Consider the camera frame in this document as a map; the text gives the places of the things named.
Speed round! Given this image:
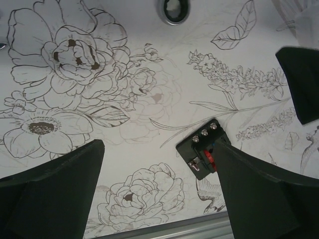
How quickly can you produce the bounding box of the aluminium mounting rail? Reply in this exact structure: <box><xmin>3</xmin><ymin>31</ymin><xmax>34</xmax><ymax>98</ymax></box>
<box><xmin>99</xmin><ymin>212</ymin><xmax>234</xmax><ymax>239</ymax></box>

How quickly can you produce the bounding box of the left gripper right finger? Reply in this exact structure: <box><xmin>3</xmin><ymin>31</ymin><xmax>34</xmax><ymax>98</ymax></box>
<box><xmin>213</xmin><ymin>141</ymin><xmax>319</xmax><ymax>239</ymax></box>

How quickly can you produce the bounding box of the black fuse box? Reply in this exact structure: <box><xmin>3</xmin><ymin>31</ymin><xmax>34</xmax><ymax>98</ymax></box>
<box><xmin>175</xmin><ymin>118</ymin><xmax>231</xmax><ymax>181</ymax></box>

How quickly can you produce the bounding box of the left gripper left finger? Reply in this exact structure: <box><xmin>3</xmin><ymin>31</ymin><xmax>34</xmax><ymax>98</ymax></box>
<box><xmin>0</xmin><ymin>139</ymin><xmax>105</xmax><ymax>239</ymax></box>

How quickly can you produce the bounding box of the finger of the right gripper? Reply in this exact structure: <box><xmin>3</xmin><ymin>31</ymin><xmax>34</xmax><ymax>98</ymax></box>
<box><xmin>276</xmin><ymin>47</ymin><xmax>319</xmax><ymax>125</ymax></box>

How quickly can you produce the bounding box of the silver combination wrench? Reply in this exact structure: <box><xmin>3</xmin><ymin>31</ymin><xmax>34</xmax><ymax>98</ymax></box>
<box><xmin>156</xmin><ymin>0</ymin><xmax>190</xmax><ymax>26</ymax></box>

